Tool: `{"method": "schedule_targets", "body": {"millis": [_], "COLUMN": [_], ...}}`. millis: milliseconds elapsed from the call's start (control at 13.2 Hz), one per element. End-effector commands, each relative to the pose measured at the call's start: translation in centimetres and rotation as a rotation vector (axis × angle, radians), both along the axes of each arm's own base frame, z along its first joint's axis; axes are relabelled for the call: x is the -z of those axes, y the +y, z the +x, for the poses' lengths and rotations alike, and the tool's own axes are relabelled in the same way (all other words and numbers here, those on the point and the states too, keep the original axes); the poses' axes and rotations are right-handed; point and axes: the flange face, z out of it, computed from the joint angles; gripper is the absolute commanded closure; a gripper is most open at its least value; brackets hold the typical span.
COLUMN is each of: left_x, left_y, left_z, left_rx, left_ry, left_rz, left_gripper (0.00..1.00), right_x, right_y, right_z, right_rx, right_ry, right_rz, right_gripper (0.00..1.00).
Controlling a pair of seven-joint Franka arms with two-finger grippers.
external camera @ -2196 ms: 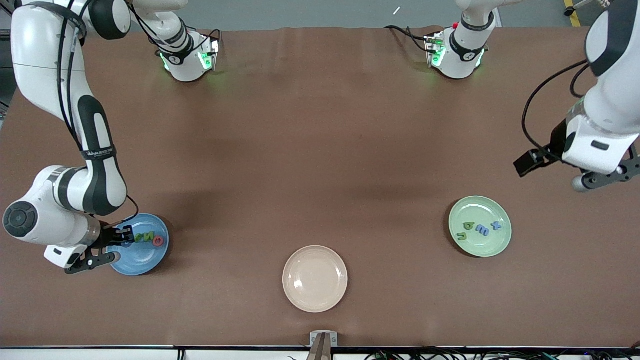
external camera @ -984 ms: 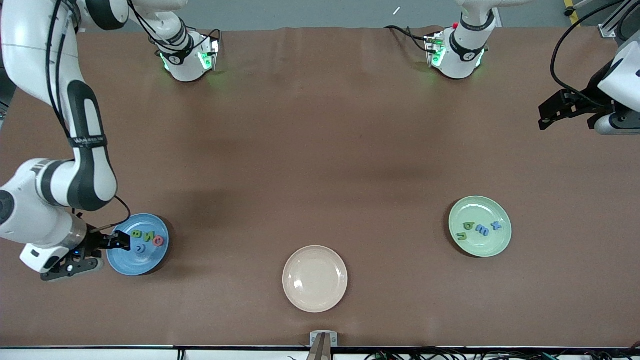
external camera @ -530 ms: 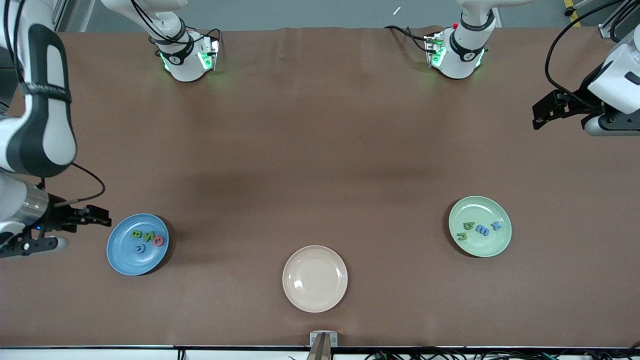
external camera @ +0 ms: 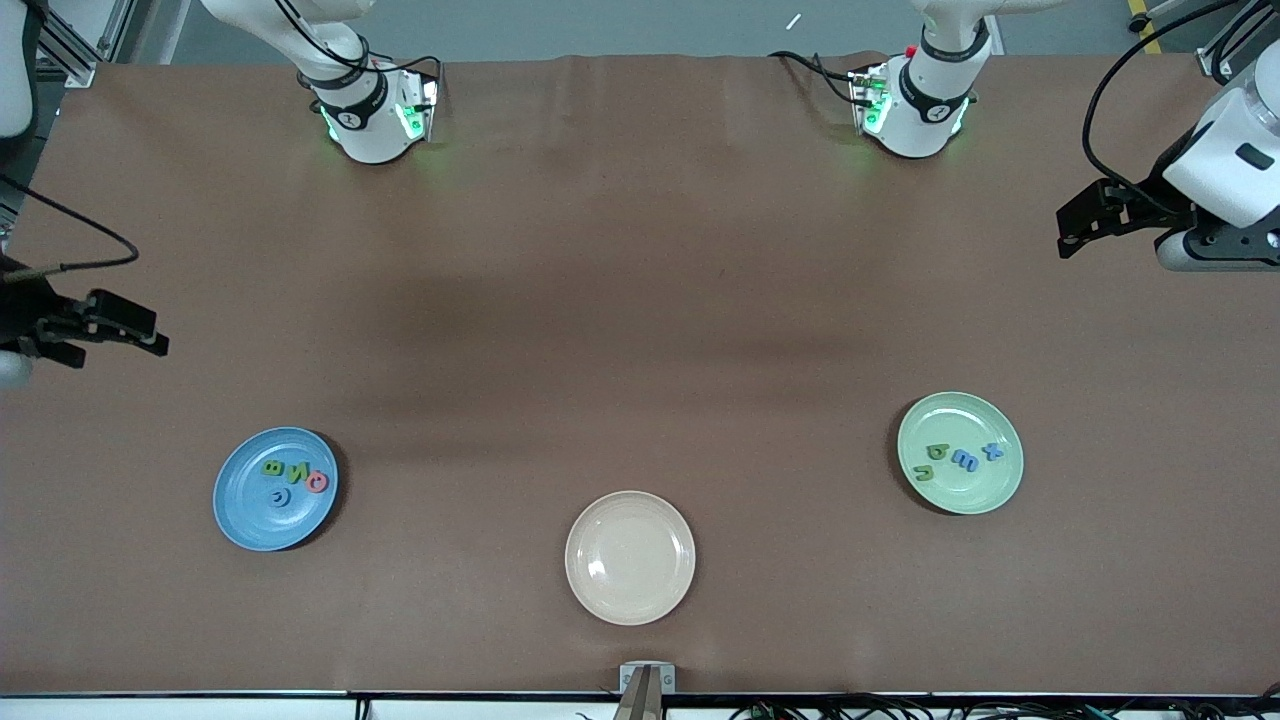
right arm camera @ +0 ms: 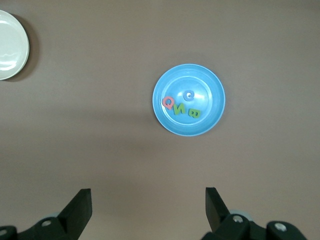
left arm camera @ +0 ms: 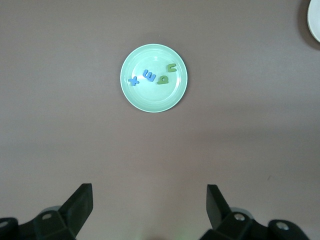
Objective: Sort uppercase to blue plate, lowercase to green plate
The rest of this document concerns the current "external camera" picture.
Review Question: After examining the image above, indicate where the white table edge rail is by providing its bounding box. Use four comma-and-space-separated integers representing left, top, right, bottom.
0, 692, 1280, 720

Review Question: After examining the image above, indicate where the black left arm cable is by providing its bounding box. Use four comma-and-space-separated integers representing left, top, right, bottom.
1082, 0, 1280, 186

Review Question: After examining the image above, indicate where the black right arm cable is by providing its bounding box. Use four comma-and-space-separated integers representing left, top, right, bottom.
0, 175, 139, 286

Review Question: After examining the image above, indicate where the blue plate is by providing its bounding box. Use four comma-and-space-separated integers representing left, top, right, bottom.
212, 427, 340, 553

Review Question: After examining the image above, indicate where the beige plate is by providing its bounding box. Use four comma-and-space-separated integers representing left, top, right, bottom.
564, 490, 697, 627

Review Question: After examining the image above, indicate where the aluminium frame post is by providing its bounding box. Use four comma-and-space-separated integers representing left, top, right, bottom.
1195, 0, 1280, 76
30, 0, 136, 89

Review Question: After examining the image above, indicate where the green plate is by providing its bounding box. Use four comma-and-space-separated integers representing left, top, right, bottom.
896, 391, 1025, 516

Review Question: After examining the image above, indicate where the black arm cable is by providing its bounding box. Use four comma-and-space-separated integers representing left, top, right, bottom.
1082, 0, 1280, 186
0, 175, 139, 286

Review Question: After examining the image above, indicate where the tan camera pole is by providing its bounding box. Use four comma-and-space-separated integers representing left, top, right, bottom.
612, 668, 663, 720

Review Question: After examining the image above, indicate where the brown table cover cloth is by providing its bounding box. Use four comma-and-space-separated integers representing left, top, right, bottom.
0, 50, 1280, 696

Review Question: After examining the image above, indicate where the gray metal camera bracket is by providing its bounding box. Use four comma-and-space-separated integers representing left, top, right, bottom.
619, 662, 677, 696

